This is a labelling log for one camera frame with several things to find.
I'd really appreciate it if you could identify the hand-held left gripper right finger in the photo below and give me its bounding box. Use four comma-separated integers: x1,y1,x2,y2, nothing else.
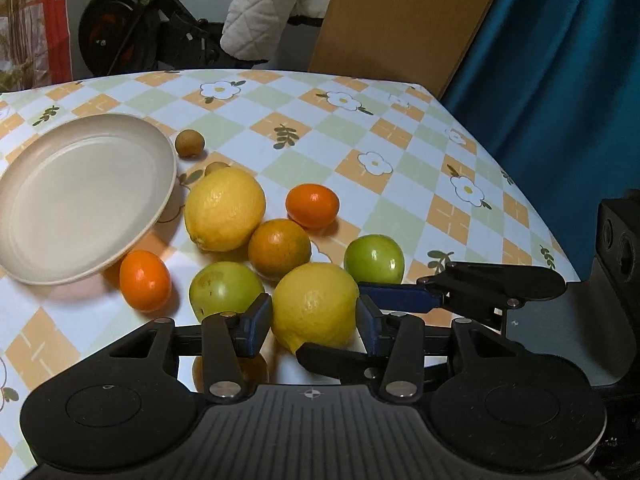
356,295,521,403

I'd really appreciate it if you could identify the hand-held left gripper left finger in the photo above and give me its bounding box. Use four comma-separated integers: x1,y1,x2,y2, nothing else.
107,292,273,403

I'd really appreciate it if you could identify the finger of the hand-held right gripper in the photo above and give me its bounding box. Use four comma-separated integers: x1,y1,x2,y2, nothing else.
295,342,388,381
359,261,568,313

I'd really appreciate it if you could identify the bright green apple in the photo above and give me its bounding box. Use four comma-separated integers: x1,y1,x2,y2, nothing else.
343,234,405,285

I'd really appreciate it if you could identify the yellowish green apple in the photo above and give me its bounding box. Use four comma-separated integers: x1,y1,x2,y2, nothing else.
188,261,266,323

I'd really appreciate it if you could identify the yellow lemon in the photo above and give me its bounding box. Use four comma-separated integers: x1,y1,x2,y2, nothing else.
270,262,362,353
184,166,267,253

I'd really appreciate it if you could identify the dark greenish orange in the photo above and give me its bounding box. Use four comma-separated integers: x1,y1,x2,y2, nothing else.
248,218,313,281

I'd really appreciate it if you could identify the beige round plate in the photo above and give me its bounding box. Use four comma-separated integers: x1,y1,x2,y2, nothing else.
0,112,178,286

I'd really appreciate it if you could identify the checkered floral tablecloth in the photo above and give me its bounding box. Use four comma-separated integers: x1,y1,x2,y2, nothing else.
0,69,583,480

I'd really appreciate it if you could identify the teal curtain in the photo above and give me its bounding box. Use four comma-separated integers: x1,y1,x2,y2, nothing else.
442,0,640,281

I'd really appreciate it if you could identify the brown wooden board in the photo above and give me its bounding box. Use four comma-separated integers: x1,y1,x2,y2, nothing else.
307,0,516,98

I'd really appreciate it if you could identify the white quilted blanket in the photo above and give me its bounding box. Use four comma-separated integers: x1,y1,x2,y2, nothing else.
220,0,346,61

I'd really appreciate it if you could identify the black exercise bike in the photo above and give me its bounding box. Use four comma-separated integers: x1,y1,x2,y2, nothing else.
77,0,326,73

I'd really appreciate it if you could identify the red and white printed cloth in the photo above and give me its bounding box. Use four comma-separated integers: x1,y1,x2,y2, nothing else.
0,0,76,93

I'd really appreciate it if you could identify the green leafy plant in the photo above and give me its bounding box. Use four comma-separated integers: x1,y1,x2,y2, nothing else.
0,0,41,91

